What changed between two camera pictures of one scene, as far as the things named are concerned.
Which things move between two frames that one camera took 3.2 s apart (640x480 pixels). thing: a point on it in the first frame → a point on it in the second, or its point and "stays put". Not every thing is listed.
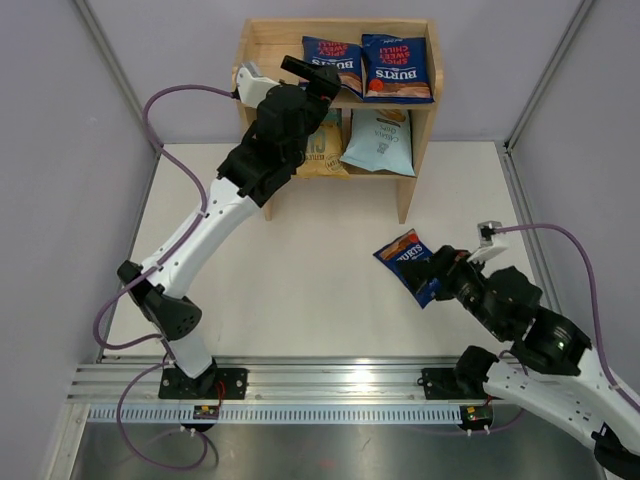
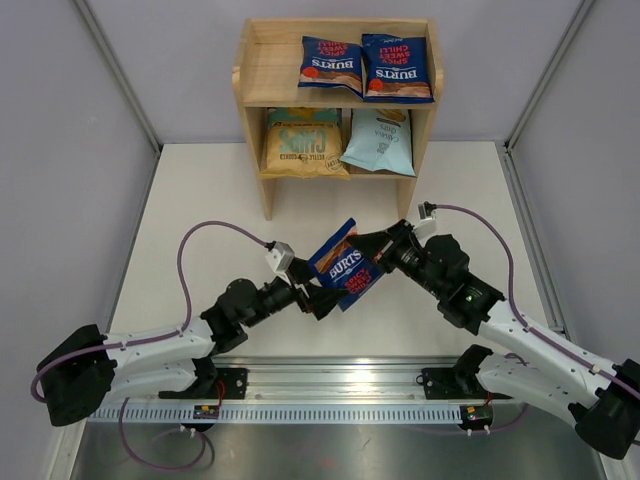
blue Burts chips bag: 396,69 stays put
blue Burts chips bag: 409,248 → 341,265
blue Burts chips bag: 347,56 stays put
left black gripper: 321,86 → 320,299
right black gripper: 447,264 → 377,243
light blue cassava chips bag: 380,140 stays put
